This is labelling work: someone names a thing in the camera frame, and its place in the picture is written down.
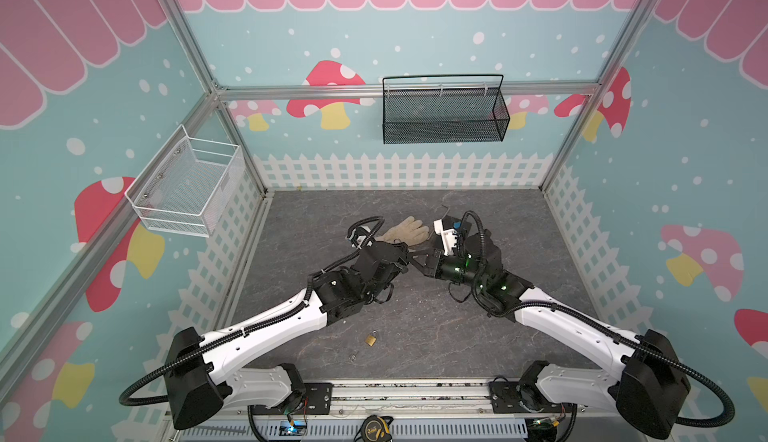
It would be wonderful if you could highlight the brass padlock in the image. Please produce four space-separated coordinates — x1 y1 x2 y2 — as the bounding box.
365 331 378 347

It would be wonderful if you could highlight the yellow black tape measure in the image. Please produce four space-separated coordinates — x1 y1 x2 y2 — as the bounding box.
354 415 394 442

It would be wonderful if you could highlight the beige knit work glove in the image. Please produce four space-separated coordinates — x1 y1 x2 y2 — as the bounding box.
376 216 430 246

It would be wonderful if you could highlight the green circuit board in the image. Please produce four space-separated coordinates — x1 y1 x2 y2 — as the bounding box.
278 421 308 438

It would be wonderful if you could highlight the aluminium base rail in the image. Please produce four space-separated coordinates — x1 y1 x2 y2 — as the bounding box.
161 377 658 425

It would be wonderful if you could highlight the white mesh wall basket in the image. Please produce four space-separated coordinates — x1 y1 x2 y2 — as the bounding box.
125 126 246 238

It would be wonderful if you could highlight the black mesh wall basket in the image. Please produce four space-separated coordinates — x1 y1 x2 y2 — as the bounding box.
381 73 511 145

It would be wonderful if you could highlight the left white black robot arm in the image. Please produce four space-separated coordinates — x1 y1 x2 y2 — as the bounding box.
118 216 430 430

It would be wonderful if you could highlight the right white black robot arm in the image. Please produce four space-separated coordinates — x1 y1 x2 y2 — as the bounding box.
423 211 736 440

